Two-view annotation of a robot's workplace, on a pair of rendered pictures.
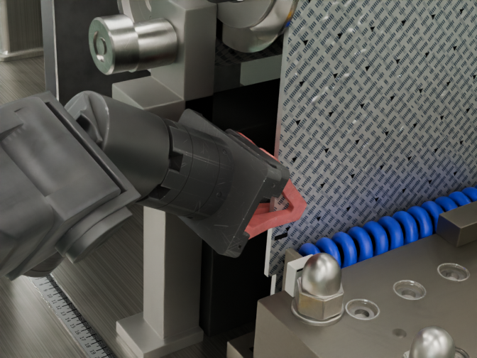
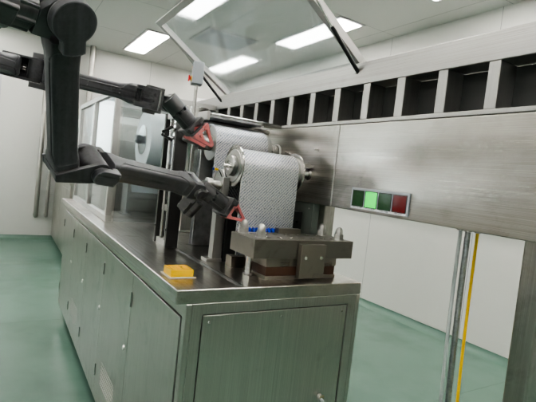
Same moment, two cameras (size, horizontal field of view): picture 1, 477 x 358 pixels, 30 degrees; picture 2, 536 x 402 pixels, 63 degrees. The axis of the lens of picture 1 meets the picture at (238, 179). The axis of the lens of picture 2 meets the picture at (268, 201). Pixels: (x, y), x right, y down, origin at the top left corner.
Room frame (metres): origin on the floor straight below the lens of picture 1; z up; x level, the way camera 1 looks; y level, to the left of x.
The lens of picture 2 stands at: (-0.95, -0.22, 1.22)
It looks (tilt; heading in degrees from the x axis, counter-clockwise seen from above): 3 degrees down; 4
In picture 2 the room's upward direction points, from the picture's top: 6 degrees clockwise
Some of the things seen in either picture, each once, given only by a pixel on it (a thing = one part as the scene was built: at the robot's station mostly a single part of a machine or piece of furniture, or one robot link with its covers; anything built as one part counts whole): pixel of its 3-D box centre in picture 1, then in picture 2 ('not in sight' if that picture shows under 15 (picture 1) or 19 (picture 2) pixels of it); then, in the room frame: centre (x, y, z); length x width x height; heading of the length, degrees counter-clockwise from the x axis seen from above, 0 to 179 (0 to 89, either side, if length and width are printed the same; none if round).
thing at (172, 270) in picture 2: not in sight; (178, 270); (0.34, 0.11, 0.91); 0.07 x 0.07 x 0.02; 36
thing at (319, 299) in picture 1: (320, 283); (244, 226); (0.49, -0.06, 1.05); 0.04 x 0.04 x 0.04
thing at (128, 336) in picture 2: not in sight; (150, 308); (1.40, 0.51, 0.43); 2.52 x 0.64 x 0.86; 36
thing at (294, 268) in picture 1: (303, 276); not in sight; (0.51, -0.05, 1.04); 0.02 x 0.01 x 0.02; 126
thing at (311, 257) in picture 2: not in sight; (311, 261); (0.48, -0.29, 0.96); 0.10 x 0.03 x 0.11; 126
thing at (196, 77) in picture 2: not in sight; (195, 73); (1.07, 0.31, 1.66); 0.07 x 0.07 x 0.10; 20
